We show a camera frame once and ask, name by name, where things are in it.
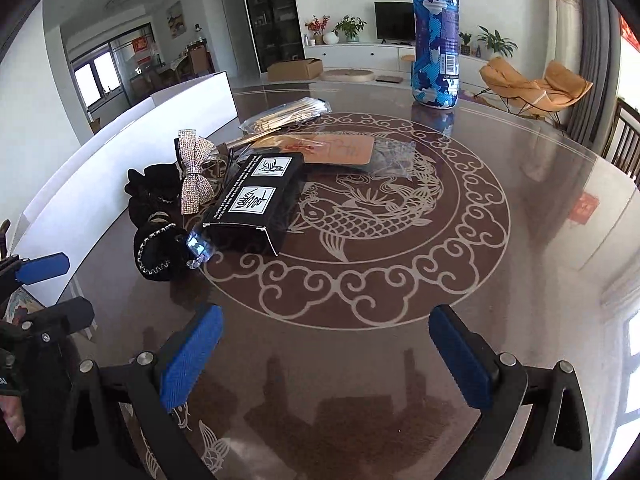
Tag floral rug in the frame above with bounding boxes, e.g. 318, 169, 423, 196
7, 287, 43, 323

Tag cloth-covered standing air conditioner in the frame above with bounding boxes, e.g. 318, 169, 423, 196
544, 0, 581, 83

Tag red wall decoration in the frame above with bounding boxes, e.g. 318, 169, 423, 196
619, 14, 640, 53

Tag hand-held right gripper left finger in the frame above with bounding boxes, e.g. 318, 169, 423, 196
60, 302, 226, 480

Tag round beige floor cushion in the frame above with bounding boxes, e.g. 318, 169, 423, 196
320, 67, 376, 83

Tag dark glass display cabinet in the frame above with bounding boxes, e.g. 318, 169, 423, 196
237, 0, 306, 75

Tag cotton swab packet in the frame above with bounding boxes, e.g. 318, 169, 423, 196
239, 97, 333, 136

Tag brown patterned glass desktop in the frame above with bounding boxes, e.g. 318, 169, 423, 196
10, 77, 640, 480

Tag black television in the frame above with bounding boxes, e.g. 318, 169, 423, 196
374, 1, 417, 42

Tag dark wooden slatted chair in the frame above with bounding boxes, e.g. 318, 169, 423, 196
600, 97, 640, 181

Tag black box with white labels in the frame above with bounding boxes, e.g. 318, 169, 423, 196
202, 154, 306, 257

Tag wall painting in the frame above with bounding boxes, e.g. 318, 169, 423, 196
166, 1, 183, 39

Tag grey curtain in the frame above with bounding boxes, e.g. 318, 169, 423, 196
562, 0, 626, 141

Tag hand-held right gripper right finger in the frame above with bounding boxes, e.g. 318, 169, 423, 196
428, 304, 593, 480

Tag cardboard box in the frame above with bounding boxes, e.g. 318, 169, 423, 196
266, 57, 324, 82

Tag silver black item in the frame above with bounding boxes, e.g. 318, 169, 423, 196
174, 129, 226, 216

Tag orange lounge chair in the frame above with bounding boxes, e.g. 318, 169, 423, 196
479, 56, 594, 123

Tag white storage box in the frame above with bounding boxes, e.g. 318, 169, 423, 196
12, 71, 238, 311

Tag black scrunchie with white trim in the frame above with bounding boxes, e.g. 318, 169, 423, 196
132, 221, 198, 282

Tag clear plastic hair clip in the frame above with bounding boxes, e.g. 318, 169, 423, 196
185, 230, 217, 270

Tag bushy green potted plant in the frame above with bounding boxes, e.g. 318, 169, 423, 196
334, 15, 368, 43

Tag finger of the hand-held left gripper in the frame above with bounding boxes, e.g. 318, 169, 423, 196
15, 296, 96, 342
0, 252, 71, 286

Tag blue camouflage bottle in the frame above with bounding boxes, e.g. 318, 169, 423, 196
409, 0, 461, 110

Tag white low cabinet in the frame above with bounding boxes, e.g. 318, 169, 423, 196
302, 42, 501, 73

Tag red flowers in vase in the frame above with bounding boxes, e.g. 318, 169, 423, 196
305, 15, 332, 46

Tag large leafy potted plant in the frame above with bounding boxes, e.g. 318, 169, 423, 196
475, 25, 518, 60

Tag plain black scrunchie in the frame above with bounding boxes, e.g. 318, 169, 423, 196
126, 162, 182, 198
127, 192, 186, 226

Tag person's left hand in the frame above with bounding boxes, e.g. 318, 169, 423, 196
0, 394, 27, 443

